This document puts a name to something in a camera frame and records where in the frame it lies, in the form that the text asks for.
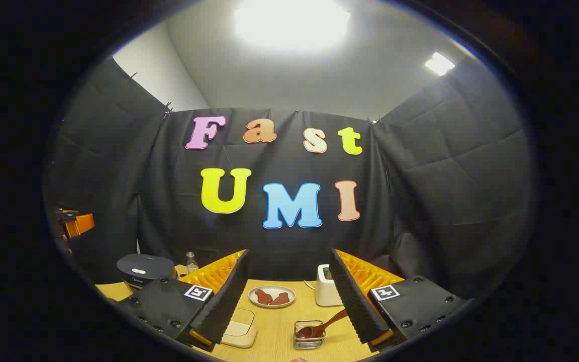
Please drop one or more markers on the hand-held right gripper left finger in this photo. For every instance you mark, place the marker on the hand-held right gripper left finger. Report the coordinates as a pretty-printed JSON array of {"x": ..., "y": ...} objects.
[{"x": 229, "y": 296}]

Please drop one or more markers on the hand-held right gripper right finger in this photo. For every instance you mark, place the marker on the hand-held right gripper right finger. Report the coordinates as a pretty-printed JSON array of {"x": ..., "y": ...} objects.
[{"x": 352, "y": 301}]

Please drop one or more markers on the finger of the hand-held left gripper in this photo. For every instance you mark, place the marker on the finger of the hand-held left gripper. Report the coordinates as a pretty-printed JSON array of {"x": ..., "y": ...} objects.
[{"x": 81, "y": 224}]

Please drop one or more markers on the clear container of white rice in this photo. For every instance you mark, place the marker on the clear container of white rice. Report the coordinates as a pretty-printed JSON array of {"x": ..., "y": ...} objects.
[{"x": 242, "y": 329}]

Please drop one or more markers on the brown wooden spoon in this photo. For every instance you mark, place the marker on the brown wooden spoon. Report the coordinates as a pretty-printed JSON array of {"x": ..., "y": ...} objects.
[{"x": 319, "y": 327}]

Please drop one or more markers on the dark grey rice cooker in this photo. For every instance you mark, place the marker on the dark grey rice cooker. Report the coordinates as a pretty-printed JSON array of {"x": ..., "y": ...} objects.
[{"x": 143, "y": 269}]

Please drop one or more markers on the white toaster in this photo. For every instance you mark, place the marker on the white toaster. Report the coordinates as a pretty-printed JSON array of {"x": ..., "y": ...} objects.
[{"x": 327, "y": 294}]

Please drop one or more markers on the red-brown meat piece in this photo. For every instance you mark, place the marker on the red-brown meat piece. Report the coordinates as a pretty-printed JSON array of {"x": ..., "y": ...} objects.
[
  {"x": 263, "y": 296},
  {"x": 280, "y": 299}
]

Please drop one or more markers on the white round plate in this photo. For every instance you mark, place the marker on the white round plate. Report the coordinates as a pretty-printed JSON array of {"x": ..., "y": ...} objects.
[{"x": 272, "y": 287}]

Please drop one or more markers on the small glass bottle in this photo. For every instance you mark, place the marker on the small glass bottle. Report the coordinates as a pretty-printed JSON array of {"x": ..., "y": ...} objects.
[{"x": 192, "y": 264}]

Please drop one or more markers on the black backdrop cloth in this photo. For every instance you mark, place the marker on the black backdrop cloth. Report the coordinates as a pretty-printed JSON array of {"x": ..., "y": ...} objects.
[{"x": 420, "y": 201}]

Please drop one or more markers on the small ceiling light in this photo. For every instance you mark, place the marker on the small ceiling light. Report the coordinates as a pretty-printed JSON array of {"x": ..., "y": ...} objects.
[{"x": 439, "y": 64}]

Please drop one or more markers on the large ceiling light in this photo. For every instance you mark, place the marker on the large ceiling light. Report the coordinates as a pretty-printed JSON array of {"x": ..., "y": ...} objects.
[{"x": 292, "y": 22}]

